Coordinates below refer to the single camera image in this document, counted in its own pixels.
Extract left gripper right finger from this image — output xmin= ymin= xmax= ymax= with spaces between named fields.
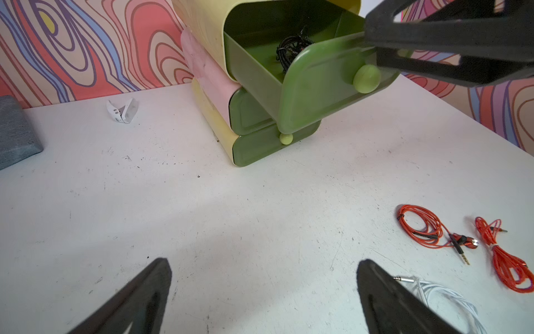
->
xmin=356 ymin=260 xmax=458 ymax=334

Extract white clip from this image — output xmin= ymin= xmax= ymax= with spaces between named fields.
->
xmin=107 ymin=98 xmax=139 ymax=124

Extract red earphones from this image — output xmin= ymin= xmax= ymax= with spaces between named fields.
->
xmin=475 ymin=217 xmax=533 ymax=294
xmin=396 ymin=205 xmax=478 ymax=265

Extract red earphones bundled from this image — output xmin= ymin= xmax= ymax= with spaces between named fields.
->
xmin=475 ymin=217 xmax=533 ymax=294

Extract grey sponge block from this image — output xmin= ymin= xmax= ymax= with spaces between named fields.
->
xmin=1 ymin=95 xmax=44 ymax=170

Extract green drawer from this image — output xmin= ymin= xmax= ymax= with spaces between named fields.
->
xmin=231 ymin=118 xmax=322 ymax=168
xmin=229 ymin=88 xmax=275 ymax=136
xmin=224 ymin=1 xmax=399 ymax=134

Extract white earphones right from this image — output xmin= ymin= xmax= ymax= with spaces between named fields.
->
xmin=393 ymin=276 xmax=488 ymax=334

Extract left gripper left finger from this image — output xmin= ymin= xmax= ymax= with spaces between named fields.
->
xmin=70 ymin=257 xmax=172 ymax=333

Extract yellow green drawer cabinet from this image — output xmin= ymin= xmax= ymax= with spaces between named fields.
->
xmin=172 ymin=0 xmax=362 ymax=168

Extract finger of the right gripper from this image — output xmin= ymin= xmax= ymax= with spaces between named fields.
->
xmin=364 ymin=0 xmax=533 ymax=87

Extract black earphones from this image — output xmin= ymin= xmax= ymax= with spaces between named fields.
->
xmin=277 ymin=26 xmax=314 ymax=53
xmin=276 ymin=45 xmax=301 ymax=73

